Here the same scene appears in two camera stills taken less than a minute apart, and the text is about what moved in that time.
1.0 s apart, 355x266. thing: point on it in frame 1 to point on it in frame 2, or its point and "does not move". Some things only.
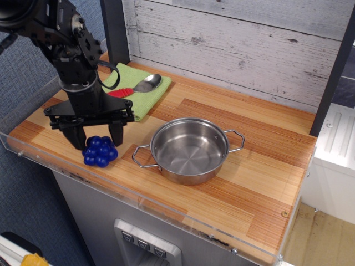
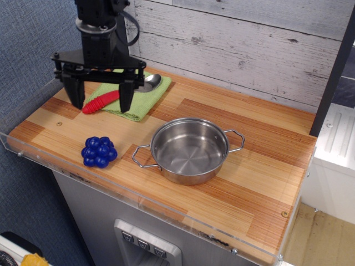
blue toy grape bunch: x=99 y=151 does not move
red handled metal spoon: x=147 y=83 does not move
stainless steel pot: x=189 y=151 does not move
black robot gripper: x=85 y=105 to x=99 y=61
